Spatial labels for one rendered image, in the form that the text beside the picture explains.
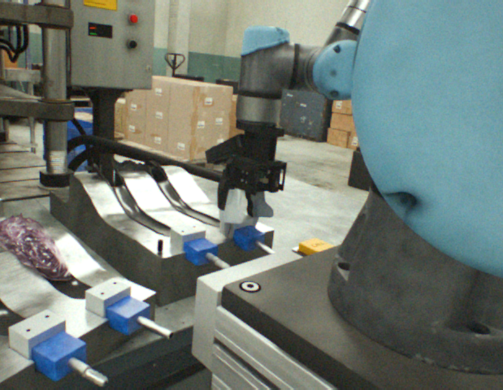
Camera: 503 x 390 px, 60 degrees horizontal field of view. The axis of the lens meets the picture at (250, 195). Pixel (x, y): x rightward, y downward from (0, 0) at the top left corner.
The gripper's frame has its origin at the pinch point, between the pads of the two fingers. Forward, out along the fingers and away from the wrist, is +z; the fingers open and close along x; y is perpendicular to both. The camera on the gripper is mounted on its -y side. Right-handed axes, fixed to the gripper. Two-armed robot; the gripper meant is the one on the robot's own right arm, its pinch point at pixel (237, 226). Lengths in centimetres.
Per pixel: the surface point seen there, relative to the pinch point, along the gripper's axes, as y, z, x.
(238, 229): 1.9, -0.3, -1.5
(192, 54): -714, -38, 498
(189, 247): 2.9, 0.3, -12.9
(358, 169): -197, 68, 360
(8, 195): -71, 12, -21
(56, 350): 12.7, 3.6, -37.8
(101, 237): -19.8, 6.1, -17.6
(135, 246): -6.4, 2.8, -17.6
